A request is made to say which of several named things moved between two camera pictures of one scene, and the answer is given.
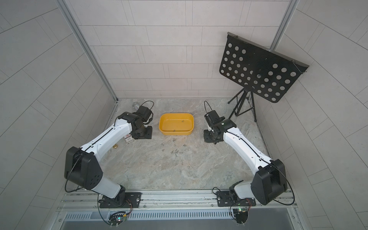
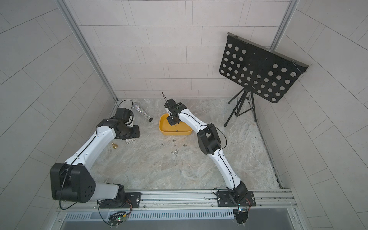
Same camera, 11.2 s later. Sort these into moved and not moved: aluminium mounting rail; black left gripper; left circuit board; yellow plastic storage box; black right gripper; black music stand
Moved: black right gripper; black left gripper
Not moved: black music stand; left circuit board; yellow plastic storage box; aluminium mounting rail
